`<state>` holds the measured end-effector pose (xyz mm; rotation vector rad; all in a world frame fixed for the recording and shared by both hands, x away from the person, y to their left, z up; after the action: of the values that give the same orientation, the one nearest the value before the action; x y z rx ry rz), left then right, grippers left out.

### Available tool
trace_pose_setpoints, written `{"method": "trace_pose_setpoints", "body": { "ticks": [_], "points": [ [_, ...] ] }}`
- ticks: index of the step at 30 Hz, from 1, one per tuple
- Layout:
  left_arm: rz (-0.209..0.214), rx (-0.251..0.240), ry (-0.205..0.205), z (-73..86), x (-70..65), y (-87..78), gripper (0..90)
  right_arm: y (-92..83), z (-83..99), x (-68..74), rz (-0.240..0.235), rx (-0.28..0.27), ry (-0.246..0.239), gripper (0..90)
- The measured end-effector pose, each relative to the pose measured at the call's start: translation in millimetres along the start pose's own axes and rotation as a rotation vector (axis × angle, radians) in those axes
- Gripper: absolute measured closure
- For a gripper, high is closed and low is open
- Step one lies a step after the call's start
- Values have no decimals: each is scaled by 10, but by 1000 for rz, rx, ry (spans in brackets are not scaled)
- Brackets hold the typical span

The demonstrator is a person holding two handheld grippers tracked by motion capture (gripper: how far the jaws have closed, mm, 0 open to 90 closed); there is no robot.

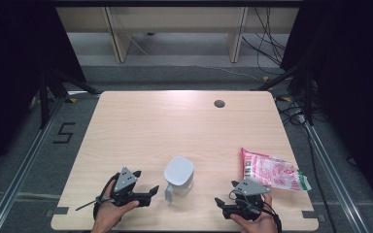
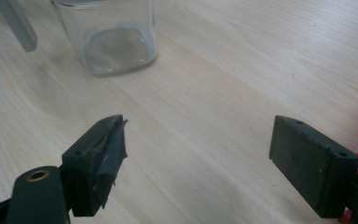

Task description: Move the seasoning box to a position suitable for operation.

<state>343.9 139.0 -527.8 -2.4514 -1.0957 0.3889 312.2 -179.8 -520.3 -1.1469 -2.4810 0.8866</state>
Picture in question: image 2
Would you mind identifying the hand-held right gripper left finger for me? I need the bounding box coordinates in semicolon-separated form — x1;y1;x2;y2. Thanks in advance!
61;114;129;217

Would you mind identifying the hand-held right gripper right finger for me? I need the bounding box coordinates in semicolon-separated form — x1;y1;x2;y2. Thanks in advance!
268;115;358;219

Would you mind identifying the white plastic container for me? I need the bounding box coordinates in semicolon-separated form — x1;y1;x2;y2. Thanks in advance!
50;0;158;77

